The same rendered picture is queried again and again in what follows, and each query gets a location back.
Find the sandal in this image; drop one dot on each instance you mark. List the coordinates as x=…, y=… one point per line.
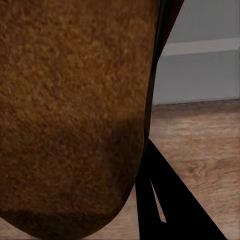
x=77, y=81

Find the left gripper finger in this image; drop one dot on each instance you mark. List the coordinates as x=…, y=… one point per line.
x=185, y=218

